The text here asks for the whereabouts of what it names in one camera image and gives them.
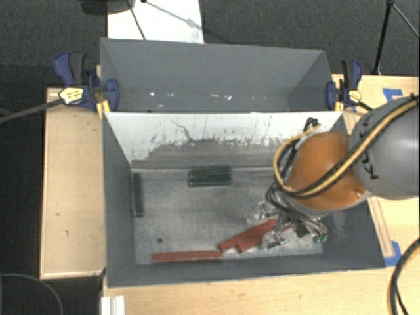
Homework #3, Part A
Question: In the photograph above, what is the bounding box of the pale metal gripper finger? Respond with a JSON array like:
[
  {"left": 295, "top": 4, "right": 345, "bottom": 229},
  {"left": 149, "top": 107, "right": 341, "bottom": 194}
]
[
  {"left": 247, "top": 201, "right": 277, "bottom": 225},
  {"left": 261, "top": 229, "right": 290, "bottom": 251}
]

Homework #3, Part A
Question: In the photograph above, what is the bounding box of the red-brown flat block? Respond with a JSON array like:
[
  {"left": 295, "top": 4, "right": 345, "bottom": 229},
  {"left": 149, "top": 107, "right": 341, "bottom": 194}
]
[
  {"left": 236, "top": 225, "right": 292, "bottom": 254},
  {"left": 217, "top": 218, "right": 278, "bottom": 252},
  {"left": 152, "top": 249, "right": 223, "bottom": 263}
]

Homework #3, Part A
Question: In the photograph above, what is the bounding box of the dark green flat block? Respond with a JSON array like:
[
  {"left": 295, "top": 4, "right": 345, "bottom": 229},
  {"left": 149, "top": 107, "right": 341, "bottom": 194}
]
[
  {"left": 187, "top": 174, "right": 232, "bottom": 188},
  {"left": 132, "top": 172, "right": 146, "bottom": 218},
  {"left": 188, "top": 165, "right": 232, "bottom": 178}
]

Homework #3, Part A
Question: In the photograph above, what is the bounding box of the grey metal bin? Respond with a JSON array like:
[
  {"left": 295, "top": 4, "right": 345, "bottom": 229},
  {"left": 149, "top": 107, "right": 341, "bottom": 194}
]
[{"left": 99, "top": 37, "right": 387, "bottom": 289}]

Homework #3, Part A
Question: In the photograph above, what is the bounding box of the pale wood flat board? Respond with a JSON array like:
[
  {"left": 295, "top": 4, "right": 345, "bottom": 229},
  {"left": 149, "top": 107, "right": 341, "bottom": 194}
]
[{"left": 39, "top": 87, "right": 108, "bottom": 280}]

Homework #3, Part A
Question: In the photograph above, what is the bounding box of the black cylinder on white bracket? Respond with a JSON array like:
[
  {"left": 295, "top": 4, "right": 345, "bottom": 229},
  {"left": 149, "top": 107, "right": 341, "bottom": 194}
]
[{"left": 295, "top": 220, "right": 329, "bottom": 240}]

